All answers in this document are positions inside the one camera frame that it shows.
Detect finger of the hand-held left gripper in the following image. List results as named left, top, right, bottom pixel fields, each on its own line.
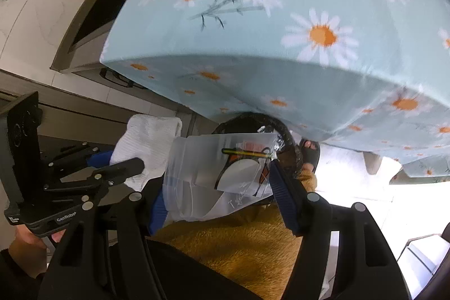
left=42, top=142, right=114, bottom=178
left=44, top=157, right=145, bottom=194

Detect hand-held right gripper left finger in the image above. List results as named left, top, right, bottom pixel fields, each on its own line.
left=37, top=177, right=169, bottom=300

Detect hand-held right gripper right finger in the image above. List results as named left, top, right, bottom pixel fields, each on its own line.
left=268, top=159, right=410, bottom=300

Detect large white tissue wad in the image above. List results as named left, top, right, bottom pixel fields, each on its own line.
left=110, top=114, right=183, bottom=192

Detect clear plastic zip bag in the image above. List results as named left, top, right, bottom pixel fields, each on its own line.
left=162, top=132, right=279, bottom=222

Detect trash bin with black bag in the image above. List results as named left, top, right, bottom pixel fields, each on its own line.
left=211, top=112, right=303, bottom=181

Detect person's left forearm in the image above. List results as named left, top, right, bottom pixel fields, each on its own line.
left=0, top=248, right=47, bottom=300

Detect person's left hand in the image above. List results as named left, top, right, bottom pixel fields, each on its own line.
left=9, top=225, right=67, bottom=279

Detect person's sandalled foot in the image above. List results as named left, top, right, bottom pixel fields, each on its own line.
left=297, top=139, right=321, bottom=174

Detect grey kitchen cabinet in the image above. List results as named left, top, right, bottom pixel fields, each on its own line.
left=0, top=68, right=197, bottom=155

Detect person's yellow pants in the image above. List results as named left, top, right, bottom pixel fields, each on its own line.
left=151, top=168, right=319, bottom=300

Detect black kitchen sink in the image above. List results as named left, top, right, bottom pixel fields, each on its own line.
left=68, top=0, right=128, bottom=52

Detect daisy-printed blue tablecloth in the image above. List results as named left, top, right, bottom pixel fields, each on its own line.
left=100, top=0, right=450, bottom=185

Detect black cabinet handle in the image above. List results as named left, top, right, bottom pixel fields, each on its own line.
left=99, top=67, right=148, bottom=90

